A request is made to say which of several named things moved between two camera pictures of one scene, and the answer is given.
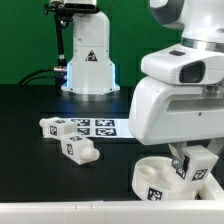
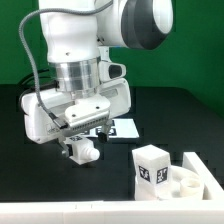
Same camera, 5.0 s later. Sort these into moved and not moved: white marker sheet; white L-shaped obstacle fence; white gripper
Moved: white gripper
Not moved: white marker sheet; white L-shaped obstacle fence
